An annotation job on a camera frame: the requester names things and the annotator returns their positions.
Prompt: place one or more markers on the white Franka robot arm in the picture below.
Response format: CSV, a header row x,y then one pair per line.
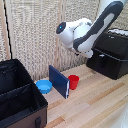
x,y
83,31

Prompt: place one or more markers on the black fabric storage box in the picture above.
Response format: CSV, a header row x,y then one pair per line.
x,y
18,100

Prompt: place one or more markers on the woven folding screen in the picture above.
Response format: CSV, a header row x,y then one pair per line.
x,y
31,36

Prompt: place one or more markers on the dark blue hardcover book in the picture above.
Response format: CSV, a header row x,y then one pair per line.
x,y
58,81

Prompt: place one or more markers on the blue plastic bowl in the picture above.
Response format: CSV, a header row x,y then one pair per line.
x,y
44,86

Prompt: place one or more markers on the red plastic cup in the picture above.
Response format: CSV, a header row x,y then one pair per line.
x,y
73,82

